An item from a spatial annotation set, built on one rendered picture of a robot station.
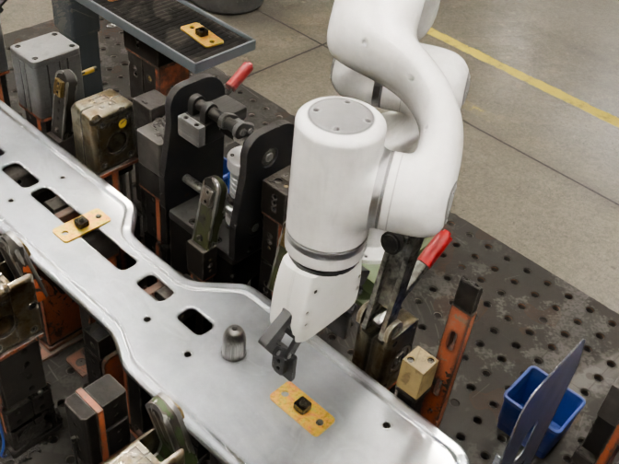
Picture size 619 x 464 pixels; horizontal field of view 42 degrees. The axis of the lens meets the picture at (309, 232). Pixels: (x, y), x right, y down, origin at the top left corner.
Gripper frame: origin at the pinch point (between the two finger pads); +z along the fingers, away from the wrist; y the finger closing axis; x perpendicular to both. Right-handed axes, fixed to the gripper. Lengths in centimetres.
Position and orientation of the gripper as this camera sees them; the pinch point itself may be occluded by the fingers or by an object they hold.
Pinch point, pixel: (311, 346)
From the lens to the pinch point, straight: 94.2
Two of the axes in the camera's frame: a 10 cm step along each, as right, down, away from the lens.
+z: -0.9, 7.5, 6.5
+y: -6.8, 4.3, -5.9
